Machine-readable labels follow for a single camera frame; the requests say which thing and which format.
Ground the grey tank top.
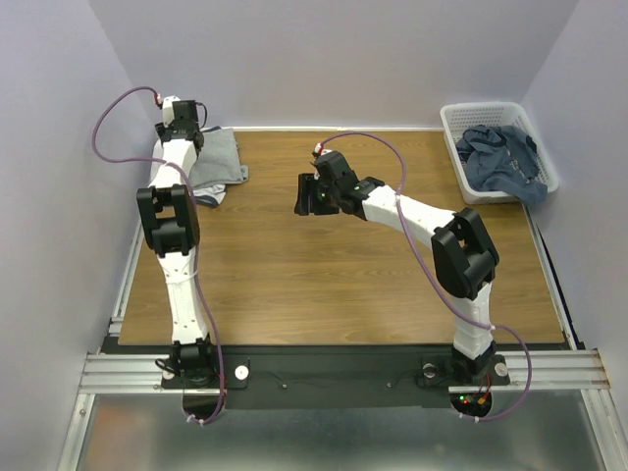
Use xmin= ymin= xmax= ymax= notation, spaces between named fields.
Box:
xmin=189 ymin=129 xmax=249 ymax=188

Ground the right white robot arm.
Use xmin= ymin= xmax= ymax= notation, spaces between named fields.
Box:
xmin=294 ymin=146 xmax=499 ymax=383

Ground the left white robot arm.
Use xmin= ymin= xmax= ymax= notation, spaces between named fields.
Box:
xmin=136 ymin=96 xmax=219 ymax=387

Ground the folded white tank top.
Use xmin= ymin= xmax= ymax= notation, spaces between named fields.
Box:
xmin=148 ymin=141 xmax=229 ymax=200

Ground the blue tank top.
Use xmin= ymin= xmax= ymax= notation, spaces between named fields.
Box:
xmin=455 ymin=125 xmax=548 ymax=205

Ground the white plastic basket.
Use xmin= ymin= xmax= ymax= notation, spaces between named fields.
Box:
xmin=440 ymin=102 xmax=558 ymax=204

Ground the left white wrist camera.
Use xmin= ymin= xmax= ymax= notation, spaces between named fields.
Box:
xmin=154 ymin=93 xmax=181 ymax=128

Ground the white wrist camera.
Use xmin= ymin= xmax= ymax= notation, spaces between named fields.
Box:
xmin=154 ymin=93 xmax=181 ymax=128
xmin=312 ymin=142 xmax=331 ymax=161

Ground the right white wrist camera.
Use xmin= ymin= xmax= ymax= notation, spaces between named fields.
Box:
xmin=312 ymin=142 xmax=331 ymax=161

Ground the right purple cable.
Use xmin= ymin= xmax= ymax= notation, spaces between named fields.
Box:
xmin=318 ymin=131 xmax=533 ymax=424

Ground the purple cable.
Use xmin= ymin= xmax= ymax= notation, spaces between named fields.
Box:
xmin=318 ymin=131 xmax=533 ymax=424
xmin=92 ymin=86 xmax=230 ymax=427

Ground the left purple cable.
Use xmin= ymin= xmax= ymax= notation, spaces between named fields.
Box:
xmin=92 ymin=86 xmax=230 ymax=427

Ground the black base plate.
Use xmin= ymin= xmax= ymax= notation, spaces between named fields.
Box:
xmin=155 ymin=344 xmax=510 ymax=414

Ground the aluminium frame rail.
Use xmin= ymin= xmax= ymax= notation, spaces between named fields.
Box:
xmin=59 ymin=346 xmax=627 ymax=470

